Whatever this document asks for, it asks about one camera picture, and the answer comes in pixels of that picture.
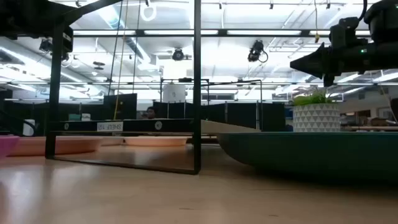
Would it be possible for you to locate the white cylinder tank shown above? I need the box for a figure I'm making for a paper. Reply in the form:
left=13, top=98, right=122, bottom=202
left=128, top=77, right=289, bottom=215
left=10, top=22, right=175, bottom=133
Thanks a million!
left=162, top=81, right=187, bottom=104

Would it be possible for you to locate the pink plate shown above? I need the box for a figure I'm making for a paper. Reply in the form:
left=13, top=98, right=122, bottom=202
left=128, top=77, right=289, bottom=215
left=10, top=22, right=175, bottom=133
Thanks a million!
left=0, top=135, right=20, bottom=158

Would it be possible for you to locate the succulent in white patterned pot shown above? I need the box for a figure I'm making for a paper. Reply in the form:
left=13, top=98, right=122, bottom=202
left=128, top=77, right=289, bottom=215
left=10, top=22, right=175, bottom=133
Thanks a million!
left=291, top=88, right=341, bottom=133

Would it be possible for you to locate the black hanging ceiling camera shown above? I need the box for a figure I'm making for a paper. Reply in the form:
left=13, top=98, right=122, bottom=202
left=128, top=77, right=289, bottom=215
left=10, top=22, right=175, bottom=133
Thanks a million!
left=171, top=48, right=185, bottom=62
left=247, top=39, right=269, bottom=63

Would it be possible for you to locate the white cup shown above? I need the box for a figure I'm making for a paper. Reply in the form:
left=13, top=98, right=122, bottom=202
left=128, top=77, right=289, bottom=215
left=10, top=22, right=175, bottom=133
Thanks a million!
left=23, top=119, right=36, bottom=137

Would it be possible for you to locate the yellow hanging cable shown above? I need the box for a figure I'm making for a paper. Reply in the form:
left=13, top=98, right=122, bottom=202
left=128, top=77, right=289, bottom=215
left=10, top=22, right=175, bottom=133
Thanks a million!
left=113, top=0, right=129, bottom=121

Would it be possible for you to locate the person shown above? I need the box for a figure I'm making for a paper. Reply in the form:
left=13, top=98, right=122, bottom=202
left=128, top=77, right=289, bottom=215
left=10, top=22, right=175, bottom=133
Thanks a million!
left=143, top=106, right=158, bottom=120

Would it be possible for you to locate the dark teal plate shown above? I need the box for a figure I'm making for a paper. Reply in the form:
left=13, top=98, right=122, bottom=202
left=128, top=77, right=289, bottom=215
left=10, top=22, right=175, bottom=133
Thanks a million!
left=216, top=131, right=398, bottom=184

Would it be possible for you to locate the black monitor screen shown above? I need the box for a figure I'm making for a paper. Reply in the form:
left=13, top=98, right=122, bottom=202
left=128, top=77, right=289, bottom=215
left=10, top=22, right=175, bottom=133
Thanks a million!
left=103, top=93, right=138, bottom=121

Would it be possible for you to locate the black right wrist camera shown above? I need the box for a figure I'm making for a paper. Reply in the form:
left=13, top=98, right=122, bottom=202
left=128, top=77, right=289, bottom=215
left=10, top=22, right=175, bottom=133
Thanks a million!
left=328, top=17, right=369, bottom=48

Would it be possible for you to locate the terracotta orange plate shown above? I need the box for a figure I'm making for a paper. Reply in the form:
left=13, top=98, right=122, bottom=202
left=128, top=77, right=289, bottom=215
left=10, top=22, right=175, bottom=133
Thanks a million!
left=8, top=136, right=104, bottom=157

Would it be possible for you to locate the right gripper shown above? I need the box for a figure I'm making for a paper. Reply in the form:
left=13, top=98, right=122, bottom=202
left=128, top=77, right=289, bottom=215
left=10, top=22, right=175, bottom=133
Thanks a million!
left=289, top=40, right=398, bottom=88

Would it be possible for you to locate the cream plate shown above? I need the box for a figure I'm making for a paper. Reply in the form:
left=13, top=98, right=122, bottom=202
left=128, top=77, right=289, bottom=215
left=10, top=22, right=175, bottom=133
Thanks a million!
left=123, top=136, right=190, bottom=147

